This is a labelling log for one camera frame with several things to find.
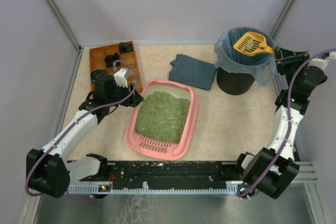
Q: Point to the blue plastic bin liner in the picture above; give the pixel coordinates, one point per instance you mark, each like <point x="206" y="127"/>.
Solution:
<point x="261" y="66"/>

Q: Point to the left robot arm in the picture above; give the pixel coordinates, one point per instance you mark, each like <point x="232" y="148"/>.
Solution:
<point x="47" y="169"/>

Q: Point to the wooden compartment tray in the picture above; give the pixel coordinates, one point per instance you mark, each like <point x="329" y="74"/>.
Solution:
<point x="102" y="59"/>

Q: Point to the black trash bin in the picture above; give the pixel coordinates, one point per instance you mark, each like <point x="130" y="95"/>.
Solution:
<point x="234" y="83"/>

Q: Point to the black coiled item top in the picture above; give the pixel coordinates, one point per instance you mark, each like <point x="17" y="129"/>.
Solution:
<point x="125" y="47"/>

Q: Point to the black green coiled item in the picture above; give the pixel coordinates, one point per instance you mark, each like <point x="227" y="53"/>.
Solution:
<point x="94" y="75"/>

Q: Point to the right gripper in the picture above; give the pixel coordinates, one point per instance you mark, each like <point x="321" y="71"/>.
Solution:
<point x="287" y="57"/>

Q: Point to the folded grey-blue cloth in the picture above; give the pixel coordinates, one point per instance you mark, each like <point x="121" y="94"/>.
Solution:
<point x="192" y="72"/>

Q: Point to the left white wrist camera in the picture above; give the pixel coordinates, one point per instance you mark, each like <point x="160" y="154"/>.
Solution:
<point x="121" y="77"/>

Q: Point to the green cat litter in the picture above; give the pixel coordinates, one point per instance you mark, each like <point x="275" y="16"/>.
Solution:
<point x="162" y="117"/>

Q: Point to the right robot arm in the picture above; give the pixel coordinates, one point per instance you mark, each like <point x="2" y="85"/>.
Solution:
<point x="273" y="168"/>

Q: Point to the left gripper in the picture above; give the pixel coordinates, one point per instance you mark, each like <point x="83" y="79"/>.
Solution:
<point x="131" y="94"/>

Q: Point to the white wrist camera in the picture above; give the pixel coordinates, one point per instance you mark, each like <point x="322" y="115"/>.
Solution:
<point x="121" y="77"/>
<point x="323" y="61"/>

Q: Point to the black coiled item middle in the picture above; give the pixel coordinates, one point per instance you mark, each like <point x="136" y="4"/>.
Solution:
<point x="110" y="59"/>

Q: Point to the yellow plastic litter scoop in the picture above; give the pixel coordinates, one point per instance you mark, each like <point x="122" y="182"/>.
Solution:
<point x="252" y="43"/>

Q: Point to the black metal base rail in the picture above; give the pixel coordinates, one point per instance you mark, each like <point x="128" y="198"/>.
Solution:
<point x="161" y="177"/>

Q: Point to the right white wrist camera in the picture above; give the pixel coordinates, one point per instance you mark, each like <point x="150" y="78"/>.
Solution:
<point x="323" y="61"/>

